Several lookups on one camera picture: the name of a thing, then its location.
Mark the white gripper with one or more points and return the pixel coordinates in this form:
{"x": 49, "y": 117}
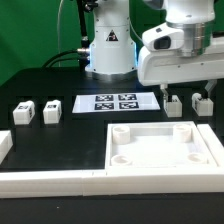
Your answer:
{"x": 176, "y": 53}

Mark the white square tabletop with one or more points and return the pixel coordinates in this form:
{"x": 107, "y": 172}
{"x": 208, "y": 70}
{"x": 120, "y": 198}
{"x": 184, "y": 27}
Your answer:
{"x": 156, "y": 145}

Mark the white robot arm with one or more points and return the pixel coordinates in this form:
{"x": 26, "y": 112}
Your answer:
{"x": 113, "y": 53}

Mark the white marker sheet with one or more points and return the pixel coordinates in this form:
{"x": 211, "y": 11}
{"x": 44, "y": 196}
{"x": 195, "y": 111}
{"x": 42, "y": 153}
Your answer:
{"x": 115, "y": 102}

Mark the white left fence block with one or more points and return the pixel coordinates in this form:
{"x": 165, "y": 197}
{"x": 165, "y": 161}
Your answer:
{"x": 5, "y": 143}

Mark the white front fence wall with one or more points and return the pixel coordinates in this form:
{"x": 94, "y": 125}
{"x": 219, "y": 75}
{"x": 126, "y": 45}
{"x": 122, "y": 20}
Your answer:
{"x": 107, "y": 182}

